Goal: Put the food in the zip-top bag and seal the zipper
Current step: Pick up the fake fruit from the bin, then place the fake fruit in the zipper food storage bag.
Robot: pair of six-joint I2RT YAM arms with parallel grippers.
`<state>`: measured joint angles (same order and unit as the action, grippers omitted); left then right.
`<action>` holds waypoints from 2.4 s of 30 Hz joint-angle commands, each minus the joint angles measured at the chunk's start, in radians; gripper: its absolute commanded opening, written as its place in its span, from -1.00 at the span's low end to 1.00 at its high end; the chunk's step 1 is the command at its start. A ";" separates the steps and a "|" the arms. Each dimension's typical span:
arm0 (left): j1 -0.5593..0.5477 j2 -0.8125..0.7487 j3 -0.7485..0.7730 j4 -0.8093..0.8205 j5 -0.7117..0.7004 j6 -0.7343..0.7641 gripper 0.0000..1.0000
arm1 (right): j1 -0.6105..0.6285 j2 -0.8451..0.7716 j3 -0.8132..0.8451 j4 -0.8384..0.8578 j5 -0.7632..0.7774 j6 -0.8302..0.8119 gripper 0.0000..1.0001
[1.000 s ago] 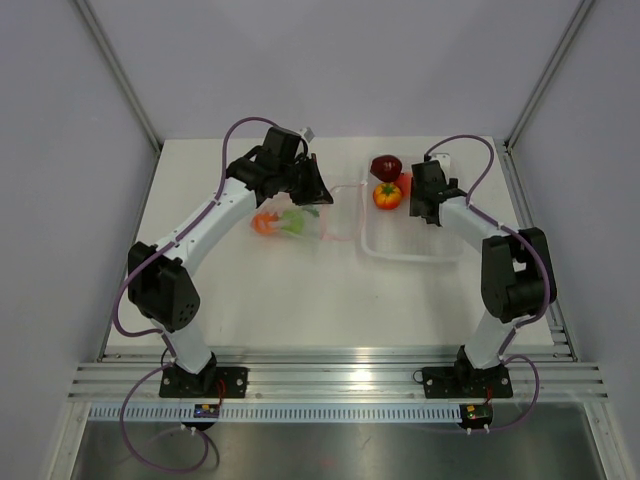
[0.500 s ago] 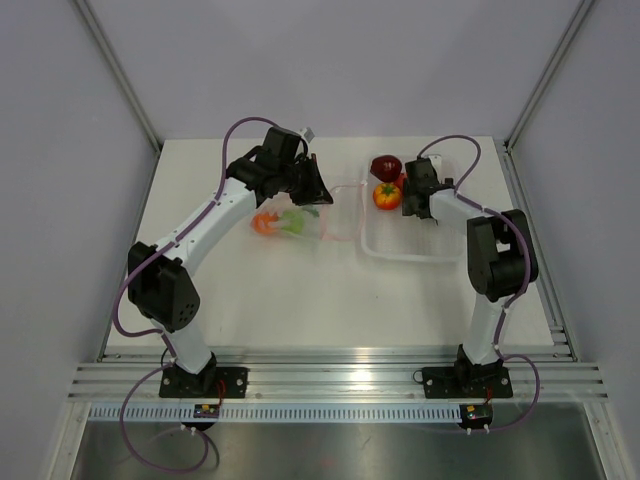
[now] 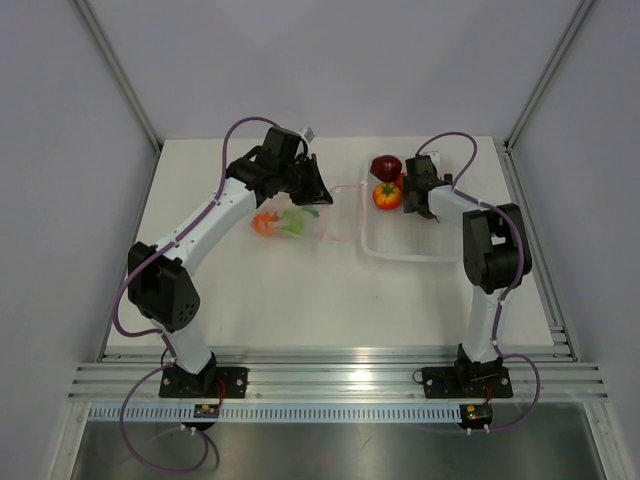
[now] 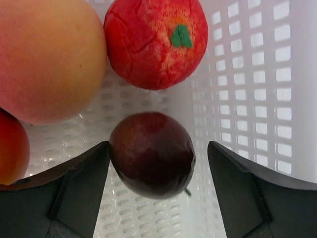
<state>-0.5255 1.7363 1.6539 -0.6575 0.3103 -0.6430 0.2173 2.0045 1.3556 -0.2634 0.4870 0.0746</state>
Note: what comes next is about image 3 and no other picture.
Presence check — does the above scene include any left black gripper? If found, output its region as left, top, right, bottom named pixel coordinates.
left=278, top=154, right=332, bottom=207

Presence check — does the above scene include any white radish with leaves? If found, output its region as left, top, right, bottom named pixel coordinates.
left=277, top=206, right=321, bottom=239

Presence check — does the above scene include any clear zip top bag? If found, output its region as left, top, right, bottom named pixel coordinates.
left=250, top=182, right=364, bottom=242

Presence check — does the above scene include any orange carrot with green top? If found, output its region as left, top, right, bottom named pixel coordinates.
left=250, top=212, right=280, bottom=235

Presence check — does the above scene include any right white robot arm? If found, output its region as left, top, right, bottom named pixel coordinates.
left=403, top=155, right=532, bottom=397

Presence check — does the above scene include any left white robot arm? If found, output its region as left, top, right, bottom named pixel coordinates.
left=125, top=125, right=333, bottom=398

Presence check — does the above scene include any white plastic basket tray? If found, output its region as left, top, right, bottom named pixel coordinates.
left=360, top=153, right=462, bottom=264

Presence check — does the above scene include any dark red apple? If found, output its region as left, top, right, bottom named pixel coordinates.
left=369, top=155, right=402, bottom=183

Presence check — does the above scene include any right circuit board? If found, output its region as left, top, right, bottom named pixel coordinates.
left=462, top=404, right=493, bottom=422

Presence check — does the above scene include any circuit board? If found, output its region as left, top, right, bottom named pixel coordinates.
left=194, top=404, right=221, bottom=418
left=462, top=404, right=493, bottom=422

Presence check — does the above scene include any left circuit board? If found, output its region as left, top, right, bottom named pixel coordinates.
left=194, top=404, right=221, bottom=418

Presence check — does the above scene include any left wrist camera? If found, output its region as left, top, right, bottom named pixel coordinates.
left=298, top=127, right=315, bottom=144

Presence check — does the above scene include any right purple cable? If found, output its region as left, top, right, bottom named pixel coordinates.
left=413, top=131, right=541, bottom=434

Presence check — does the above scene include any purple cable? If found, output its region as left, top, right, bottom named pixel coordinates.
left=111, top=116, right=301, bottom=474
left=413, top=131, right=541, bottom=434

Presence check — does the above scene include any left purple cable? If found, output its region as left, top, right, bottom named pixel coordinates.
left=111, top=116, right=301, bottom=474

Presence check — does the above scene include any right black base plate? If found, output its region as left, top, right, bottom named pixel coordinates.
left=412, top=367, right=513, bottom=400

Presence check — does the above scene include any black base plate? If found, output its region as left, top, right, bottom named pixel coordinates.
left=412, top=367, right=513, bottom=400
left=159, top=366, right=249, bottom=399

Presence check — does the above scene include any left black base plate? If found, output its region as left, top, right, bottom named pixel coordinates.
left=159, top=366, right=249, bottom=399

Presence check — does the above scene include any aluminium rail frame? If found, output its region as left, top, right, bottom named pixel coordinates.
left=68, top=327, right=609, bottom=403

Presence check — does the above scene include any white slotted cable duct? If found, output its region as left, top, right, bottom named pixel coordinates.
left=88, top=403, right=461, bottom=424

